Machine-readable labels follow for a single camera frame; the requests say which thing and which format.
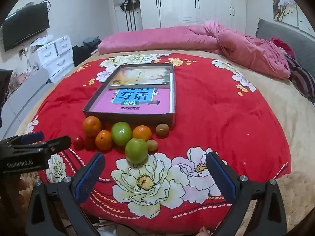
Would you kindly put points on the white wardrobe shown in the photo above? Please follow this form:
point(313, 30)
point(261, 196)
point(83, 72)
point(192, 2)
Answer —
point(209, 5)

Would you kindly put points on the green jujube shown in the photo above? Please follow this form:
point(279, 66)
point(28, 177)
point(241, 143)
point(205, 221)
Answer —
point(136, 150)
point(121, 133)

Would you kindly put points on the person's left hand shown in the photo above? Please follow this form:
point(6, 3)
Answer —
point(17, 188)

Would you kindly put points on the floral wall painting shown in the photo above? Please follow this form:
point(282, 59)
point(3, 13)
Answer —
point(283, 2)

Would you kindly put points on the red tomato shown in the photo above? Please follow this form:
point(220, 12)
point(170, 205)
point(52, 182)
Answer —
point(78, 142)

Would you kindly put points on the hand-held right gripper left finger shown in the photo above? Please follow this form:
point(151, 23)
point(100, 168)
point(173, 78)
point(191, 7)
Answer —
point(89, 177)

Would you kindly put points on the grey cardboard box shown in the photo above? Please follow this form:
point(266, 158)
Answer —
point(128, 119)

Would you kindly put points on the dark clothes pile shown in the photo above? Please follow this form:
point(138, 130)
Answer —
point(92, 41)

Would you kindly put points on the sunflower cover book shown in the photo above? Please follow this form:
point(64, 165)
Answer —
point(137, 76)

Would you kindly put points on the orange mandarin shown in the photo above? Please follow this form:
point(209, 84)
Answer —
point(104, 140)
point(92, 126)
point(142, 133)

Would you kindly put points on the pink duvet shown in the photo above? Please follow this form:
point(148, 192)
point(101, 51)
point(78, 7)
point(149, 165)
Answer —
point(172, 38)

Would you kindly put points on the black floor bag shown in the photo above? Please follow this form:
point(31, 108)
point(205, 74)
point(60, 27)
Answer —
point(82, 54)

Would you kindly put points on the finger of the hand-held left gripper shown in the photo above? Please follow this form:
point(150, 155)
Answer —
point(59, 143)
point(32, 137)

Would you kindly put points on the white plastic bag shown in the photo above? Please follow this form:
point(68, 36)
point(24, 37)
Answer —
point(41, 41)

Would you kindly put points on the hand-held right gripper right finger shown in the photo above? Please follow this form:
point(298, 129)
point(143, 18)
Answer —
point(221, 177)

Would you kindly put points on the grey padded headboard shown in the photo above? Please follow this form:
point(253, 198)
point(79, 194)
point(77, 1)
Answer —
point(283, 32)

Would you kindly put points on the white drawer cabinet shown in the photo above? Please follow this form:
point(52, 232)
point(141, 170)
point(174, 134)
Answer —
point(59, 66)

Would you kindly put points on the red pillow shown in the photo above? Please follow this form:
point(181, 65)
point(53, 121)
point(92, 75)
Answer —
point(280, 44)

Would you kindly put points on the pink book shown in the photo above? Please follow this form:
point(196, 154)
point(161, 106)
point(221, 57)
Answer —
point(103, 103)

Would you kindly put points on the striped pillow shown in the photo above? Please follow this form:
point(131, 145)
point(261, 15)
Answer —
point(302, 78)

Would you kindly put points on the black wall television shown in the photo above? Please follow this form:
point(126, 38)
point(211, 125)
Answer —
point(24, 27)

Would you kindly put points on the small white drawer box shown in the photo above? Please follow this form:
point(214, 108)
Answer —
point(48, 52)
point(64, 44)

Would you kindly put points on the small brown kiwi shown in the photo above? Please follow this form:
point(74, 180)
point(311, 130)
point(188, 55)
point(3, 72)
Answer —
point(152, 144)

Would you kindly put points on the red floral blanket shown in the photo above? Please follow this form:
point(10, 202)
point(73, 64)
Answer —
point(209, 103)

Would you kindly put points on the black striped hanging bag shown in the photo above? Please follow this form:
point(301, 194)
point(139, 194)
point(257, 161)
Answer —
point(126, 3)

